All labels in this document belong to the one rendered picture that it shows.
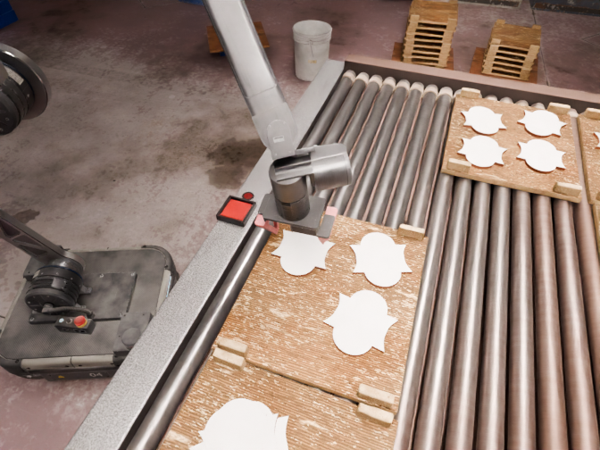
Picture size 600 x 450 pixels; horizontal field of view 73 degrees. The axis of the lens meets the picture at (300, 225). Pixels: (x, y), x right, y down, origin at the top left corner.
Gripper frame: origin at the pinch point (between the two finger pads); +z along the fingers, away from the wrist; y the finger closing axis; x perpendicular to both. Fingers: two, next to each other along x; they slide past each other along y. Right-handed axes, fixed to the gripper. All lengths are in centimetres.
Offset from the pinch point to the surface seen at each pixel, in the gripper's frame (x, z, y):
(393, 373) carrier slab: 18.9, 9.4, -22.4
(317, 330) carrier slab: 14.9, 9.3, -7.1
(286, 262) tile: 1.8, 10.5, 3.8
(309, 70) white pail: -219, 135, 74
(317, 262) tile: -0.2, 11.2, -2.7
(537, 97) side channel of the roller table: -86, 32, -53
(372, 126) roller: -56, 25, -4
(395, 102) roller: -72, 28, -9
